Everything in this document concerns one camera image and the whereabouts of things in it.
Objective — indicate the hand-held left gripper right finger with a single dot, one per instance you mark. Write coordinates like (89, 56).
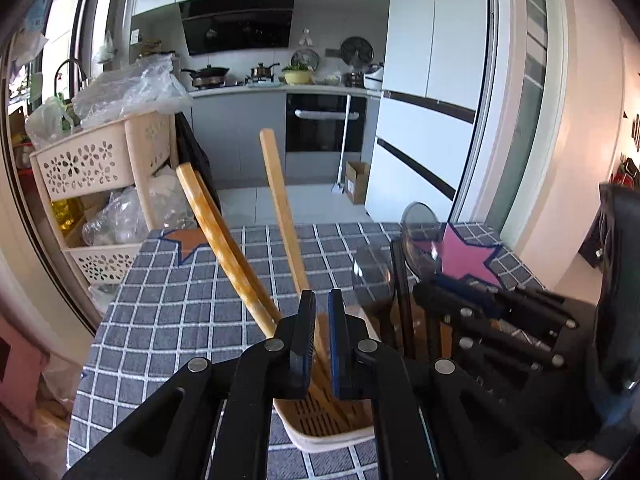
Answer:
(340, 350)

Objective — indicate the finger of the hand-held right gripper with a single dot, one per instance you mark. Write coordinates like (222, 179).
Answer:
(470, 292)
(480, 330)

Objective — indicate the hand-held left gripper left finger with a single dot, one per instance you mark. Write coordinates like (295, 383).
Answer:
(302, 345)

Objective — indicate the cream plastic utensil holder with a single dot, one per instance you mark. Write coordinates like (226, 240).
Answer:
(330, 435)

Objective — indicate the person's right forearm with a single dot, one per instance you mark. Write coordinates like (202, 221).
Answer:
(615, 425)

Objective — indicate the blue checked star tablecloth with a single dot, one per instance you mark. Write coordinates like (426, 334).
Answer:
(165, 320)

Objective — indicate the small open cardboard box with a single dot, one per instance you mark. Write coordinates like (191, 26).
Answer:
(357, 182)

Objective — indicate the glass sliding door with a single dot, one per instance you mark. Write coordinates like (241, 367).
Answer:
(515, 110)

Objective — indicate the white refrigerator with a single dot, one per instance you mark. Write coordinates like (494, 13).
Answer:
(430, 85)

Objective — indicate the clear bags on rack shelf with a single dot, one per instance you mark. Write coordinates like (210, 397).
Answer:
(135, 215)

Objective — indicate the black chair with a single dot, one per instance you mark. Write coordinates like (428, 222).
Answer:
(195, 160)

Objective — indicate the grey kitchen counter cabinet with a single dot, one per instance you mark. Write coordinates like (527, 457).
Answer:
(240, 140)

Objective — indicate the black built-in oven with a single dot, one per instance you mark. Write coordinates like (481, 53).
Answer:
(325, 122)

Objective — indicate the white rice cooker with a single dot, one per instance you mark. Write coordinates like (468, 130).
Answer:
(374, 77)

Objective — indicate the small black fan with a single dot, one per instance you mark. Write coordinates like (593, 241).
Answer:
(356, 51)

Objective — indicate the yellow green bowl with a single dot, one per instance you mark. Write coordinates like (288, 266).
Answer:
(298, 77)

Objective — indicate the yellow oil bottle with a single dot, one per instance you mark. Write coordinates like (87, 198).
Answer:
(67, 212)

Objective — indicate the cream plastic basket rack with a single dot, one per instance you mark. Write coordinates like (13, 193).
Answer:
(100, 160)

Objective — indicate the steel cooking pot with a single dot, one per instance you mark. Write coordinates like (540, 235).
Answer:
(264, 72)

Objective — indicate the black wok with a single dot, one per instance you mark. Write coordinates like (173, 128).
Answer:
(207, 77)

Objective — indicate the pink plastic stool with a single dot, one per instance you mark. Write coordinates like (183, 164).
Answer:
(17, 375)

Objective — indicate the clear plastic bag pile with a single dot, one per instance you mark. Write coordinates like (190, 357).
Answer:
(135, 87)

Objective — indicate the black range hood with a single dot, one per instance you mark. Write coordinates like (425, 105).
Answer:
(237, 25)

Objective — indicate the white plastic bag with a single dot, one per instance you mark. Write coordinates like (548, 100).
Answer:
(47, 122)

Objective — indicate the curved kitchen faucet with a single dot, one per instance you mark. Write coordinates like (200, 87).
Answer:
(70, 72)

